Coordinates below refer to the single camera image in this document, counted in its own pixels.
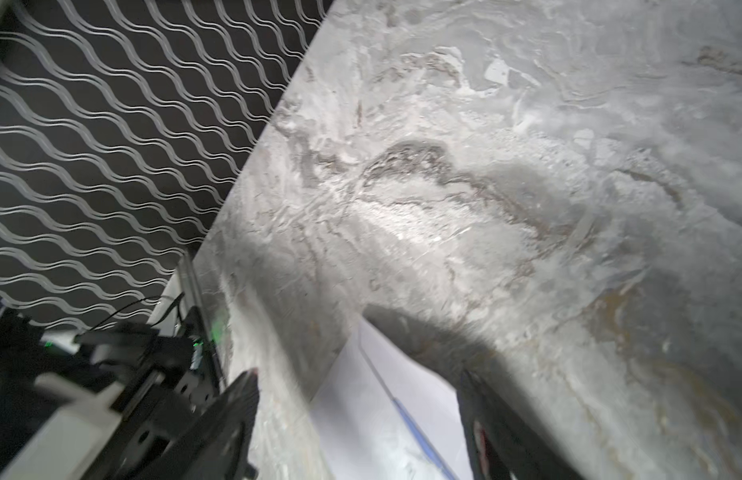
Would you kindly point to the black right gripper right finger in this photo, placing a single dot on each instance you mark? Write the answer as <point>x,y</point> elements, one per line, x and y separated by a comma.
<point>500,445</point>

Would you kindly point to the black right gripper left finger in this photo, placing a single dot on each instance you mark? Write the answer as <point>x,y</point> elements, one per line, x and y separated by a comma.
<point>217,444</point>

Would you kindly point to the white envelope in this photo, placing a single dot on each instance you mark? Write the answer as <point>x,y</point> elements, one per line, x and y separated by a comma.
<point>381,415</point>

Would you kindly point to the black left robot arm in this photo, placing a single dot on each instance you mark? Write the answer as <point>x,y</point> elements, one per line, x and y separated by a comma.
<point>108,409</point>

